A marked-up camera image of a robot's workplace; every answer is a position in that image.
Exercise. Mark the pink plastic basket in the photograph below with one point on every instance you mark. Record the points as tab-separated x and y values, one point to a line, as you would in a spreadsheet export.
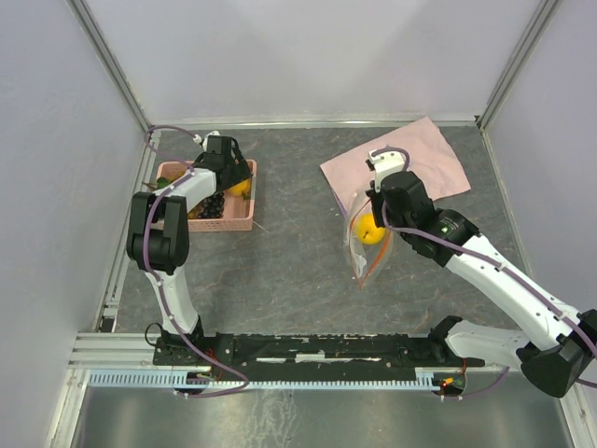
238	211

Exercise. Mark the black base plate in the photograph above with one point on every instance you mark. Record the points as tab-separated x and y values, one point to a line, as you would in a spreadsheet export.
311	358

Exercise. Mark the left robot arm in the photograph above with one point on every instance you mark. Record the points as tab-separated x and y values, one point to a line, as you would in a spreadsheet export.
158	233

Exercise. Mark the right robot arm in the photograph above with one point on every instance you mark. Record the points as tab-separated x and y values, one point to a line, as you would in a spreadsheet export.
554	342

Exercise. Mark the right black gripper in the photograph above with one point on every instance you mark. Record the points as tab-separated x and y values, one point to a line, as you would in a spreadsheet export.
375	198

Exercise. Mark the yellow peach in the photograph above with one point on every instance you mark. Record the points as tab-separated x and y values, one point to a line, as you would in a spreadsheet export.
243	189

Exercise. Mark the pink cloth with lettering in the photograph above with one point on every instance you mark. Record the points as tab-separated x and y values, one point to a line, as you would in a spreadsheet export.
431	158

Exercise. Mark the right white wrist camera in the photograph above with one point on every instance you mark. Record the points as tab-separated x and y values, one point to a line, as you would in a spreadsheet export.
386	161

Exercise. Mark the purple cloth underneath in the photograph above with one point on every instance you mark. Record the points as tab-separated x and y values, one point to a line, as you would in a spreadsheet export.
341	207

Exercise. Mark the light blue cable duct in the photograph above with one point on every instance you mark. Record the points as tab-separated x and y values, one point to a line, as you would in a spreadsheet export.
423	381

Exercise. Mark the clear zip top bag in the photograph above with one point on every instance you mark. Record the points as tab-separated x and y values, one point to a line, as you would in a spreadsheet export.
366	261

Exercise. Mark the yellow orange fruit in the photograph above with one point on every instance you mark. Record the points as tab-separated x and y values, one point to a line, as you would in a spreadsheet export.
366	230

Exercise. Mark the black grape bunch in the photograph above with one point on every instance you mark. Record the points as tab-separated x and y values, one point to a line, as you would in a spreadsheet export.
212	207

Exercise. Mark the brown longan bunch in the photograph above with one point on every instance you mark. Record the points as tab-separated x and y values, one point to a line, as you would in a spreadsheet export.
161	183

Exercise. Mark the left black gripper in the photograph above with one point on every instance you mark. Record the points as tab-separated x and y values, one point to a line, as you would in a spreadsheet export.
242	169

